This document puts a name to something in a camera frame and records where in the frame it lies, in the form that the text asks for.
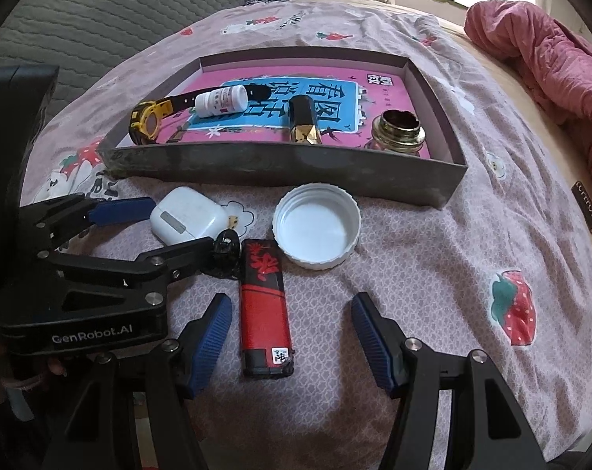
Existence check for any pink quilt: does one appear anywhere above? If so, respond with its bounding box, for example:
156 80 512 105
463 0 592 201

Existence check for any black mattress label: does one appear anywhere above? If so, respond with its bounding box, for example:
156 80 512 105
572 180 592 246

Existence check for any metal threaded pipe fitting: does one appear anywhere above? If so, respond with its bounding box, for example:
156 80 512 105
364 110 428 156

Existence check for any red and black lighter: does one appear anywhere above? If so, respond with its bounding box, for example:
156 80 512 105
239 239 295 379

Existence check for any shallow grey cardboard box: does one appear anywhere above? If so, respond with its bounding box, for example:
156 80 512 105
99 48 468 210

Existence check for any white earbuds case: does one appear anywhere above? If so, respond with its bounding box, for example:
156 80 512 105
150 186 230 246

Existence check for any beige mattress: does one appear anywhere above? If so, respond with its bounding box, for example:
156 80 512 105
301 0 592 461

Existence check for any printed pinkish blanket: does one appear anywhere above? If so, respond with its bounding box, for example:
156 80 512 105
19 0 592 470

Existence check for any person's left forearm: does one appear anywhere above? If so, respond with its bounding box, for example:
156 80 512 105
0 347 49 411

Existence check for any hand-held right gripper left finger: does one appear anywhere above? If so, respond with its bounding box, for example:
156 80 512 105
41 294 233 470

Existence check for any white ribbed plastic lid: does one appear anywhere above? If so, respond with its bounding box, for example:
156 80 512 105
272 183 362 270

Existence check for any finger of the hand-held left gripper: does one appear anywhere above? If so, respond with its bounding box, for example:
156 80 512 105
46 232 241 281
20 195 156 251

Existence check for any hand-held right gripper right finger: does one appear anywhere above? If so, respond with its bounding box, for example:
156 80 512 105
351 293 546 470

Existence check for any pink and blue book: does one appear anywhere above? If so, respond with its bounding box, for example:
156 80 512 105
166 65 431 160

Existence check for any black and gold lipstick tube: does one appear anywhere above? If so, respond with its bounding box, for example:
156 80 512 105
288 96 322 146

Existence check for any white pill bottle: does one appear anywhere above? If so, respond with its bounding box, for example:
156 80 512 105
194 85 249 118

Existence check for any yellow watch with black strap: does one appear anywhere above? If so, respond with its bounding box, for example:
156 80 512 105
129 83 272 146

